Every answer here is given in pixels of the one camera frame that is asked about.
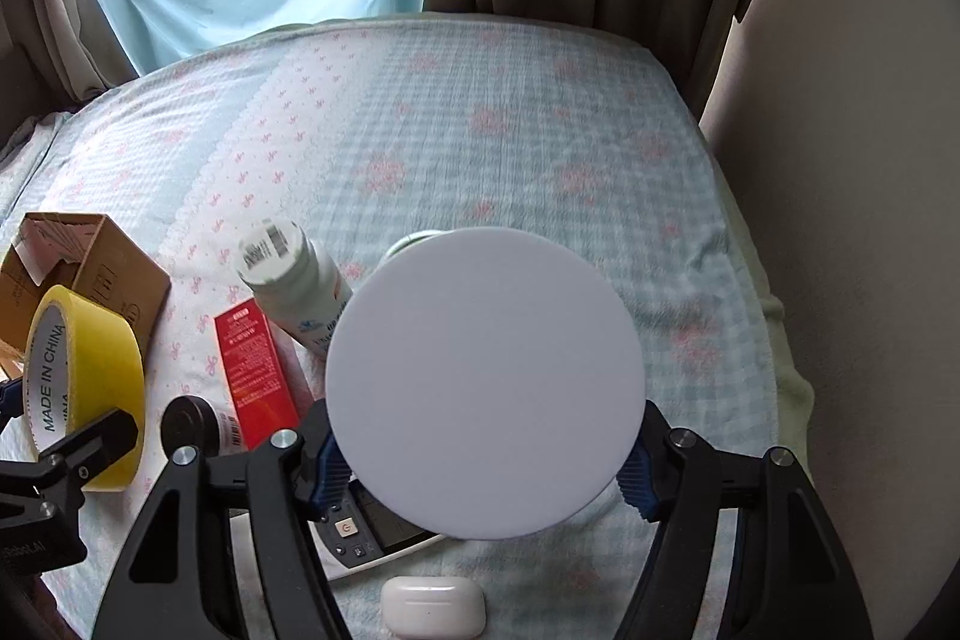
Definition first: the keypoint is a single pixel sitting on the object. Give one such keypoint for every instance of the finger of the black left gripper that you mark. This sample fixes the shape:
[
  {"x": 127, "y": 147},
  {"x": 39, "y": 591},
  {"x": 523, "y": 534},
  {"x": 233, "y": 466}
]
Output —
[{"x": 61, "y": 472}]

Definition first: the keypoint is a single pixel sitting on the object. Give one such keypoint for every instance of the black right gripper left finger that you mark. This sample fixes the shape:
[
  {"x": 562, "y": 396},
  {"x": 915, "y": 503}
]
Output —
[{"x": 176, "y": 575}]

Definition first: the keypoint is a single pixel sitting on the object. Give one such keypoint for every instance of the yellow tape roll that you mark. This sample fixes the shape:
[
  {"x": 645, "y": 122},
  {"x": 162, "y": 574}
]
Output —
[{"x": 82, "y": 360}]

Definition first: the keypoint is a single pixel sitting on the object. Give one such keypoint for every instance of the black lidded small jar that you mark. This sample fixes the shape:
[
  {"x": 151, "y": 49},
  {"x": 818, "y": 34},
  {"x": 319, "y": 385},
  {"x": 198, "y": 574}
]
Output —
[{"x": 191, "y": 421}]

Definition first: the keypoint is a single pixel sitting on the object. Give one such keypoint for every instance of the white pill bottle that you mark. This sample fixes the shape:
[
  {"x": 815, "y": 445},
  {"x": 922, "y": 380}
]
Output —
[{"x": 297, "y": 286}]

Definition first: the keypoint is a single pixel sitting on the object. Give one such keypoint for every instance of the white lidded round jar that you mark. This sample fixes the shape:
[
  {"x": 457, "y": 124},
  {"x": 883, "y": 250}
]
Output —
[{"x": 486, "y": 384}]

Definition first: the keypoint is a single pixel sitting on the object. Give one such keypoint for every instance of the pale green round tin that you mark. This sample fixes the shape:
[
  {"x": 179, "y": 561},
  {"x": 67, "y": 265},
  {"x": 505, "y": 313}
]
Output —
[{"x": 407, "y": 242}]

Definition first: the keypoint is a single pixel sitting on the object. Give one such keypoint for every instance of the white electronic thermometer device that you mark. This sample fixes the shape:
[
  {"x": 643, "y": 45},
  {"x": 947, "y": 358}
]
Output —
[{"x": 358, "y": 533}]

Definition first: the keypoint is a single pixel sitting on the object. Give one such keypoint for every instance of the red carton box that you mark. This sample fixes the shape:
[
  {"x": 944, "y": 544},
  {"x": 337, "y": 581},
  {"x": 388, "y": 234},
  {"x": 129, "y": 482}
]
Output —
[{"x": 255, "y": 377}]

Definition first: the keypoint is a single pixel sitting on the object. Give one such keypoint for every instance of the brown cardboard box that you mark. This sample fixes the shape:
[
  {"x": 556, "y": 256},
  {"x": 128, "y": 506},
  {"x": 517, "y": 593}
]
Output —
[{"x": 88, "y": 254}]

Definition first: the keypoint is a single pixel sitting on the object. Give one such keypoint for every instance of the white earbuds case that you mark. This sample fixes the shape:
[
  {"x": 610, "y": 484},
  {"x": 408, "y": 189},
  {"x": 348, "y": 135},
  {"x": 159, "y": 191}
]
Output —
[{"x": 433, "y": 607}]

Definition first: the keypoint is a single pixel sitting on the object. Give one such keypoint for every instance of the checked floral bed sheet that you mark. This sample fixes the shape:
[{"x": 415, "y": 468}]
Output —
[{"x": 366, "y": 133}]

